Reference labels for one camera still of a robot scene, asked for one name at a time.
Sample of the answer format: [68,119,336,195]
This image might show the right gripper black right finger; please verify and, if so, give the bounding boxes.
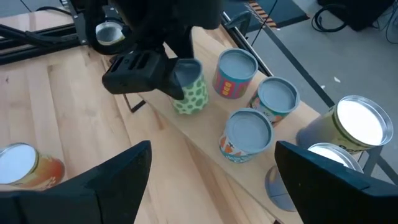
[275,140,398,224]

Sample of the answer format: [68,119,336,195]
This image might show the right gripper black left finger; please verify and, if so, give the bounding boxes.
[0,140,152,224]

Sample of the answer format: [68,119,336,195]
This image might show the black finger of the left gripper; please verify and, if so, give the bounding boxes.
[102,49,185,101]
[164,26,195,60]

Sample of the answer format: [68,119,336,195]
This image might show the small can grey lid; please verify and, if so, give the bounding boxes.
[95,21,126,47]

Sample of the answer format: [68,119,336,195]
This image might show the peaches can lavender label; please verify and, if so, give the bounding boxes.
[264,142,364,213]
[295,95,394,155]

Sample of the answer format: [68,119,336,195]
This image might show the small peas can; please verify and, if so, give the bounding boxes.
[169,57,210,115]

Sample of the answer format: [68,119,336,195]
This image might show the small can blue pink label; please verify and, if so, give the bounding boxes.
[212,48,259,100]

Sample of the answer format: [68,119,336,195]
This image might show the corn can red yellow label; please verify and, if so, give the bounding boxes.
[0,142,66,191]

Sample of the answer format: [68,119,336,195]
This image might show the small peach print can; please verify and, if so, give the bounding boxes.
[247,77,301,127]

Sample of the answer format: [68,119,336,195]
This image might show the small carrot print can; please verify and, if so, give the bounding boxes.
[219,108,275,164]

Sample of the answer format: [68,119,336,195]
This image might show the wooden shelf board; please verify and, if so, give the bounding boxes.
[102,26,323,224]

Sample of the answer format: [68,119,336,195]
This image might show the dark floor mat striped edge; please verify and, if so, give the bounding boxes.
[222,0,310,29]

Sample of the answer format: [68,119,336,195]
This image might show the black equipment case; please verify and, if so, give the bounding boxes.
[317,0,396,32]

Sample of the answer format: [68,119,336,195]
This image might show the thin black floor cable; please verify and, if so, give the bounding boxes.
[251,0,279,47]

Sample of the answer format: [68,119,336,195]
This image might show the black rig frame rail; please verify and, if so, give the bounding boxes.
[0,23,83,66]

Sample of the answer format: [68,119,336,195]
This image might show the black coiled cable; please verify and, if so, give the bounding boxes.
[311,3,351,33]

